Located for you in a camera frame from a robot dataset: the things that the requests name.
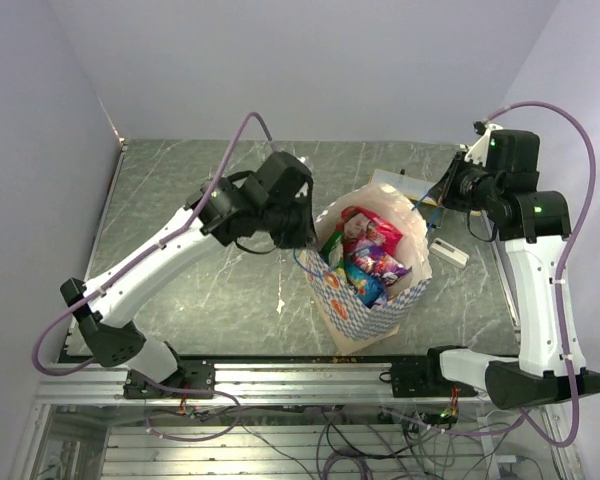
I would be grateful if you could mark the blue candy snack bag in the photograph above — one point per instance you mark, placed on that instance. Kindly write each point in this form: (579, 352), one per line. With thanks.
(367, 288)

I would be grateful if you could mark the purple candy snack bag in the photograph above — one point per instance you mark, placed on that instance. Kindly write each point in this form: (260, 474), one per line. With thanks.
(375, 261)

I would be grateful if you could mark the red REAL chips bag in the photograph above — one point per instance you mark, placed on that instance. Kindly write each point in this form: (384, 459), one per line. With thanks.
(359, 224)

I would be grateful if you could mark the green chips snack bag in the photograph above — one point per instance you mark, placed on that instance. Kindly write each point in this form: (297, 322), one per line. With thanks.
(332, 251)

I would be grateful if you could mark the white small box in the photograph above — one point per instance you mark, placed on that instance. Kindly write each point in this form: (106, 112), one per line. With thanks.
(449, 253)

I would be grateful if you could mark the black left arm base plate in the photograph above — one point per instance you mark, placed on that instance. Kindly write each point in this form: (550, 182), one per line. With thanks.
(193, 379)

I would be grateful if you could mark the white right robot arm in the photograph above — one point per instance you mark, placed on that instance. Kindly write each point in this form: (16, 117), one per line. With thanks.
(535, 230)

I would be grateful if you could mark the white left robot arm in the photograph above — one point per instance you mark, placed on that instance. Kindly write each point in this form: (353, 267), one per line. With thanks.
(104, 307)

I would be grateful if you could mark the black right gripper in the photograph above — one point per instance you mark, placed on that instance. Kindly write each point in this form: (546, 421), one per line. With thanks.
(441, 192)

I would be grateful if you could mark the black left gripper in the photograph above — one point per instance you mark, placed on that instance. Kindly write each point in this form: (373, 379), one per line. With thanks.
(306, 234)

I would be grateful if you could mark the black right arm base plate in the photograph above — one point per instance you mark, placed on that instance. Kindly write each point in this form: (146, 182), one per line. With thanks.
(416, 377)

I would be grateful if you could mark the blue checkered paper bag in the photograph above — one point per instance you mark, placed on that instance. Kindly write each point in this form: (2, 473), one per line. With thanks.
(352, 325)

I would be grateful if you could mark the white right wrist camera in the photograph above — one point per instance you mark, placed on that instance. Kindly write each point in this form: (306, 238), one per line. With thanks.
(478, 151)

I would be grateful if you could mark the aluminium frame rail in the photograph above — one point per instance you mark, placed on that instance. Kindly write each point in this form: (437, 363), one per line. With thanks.
(255, 384)

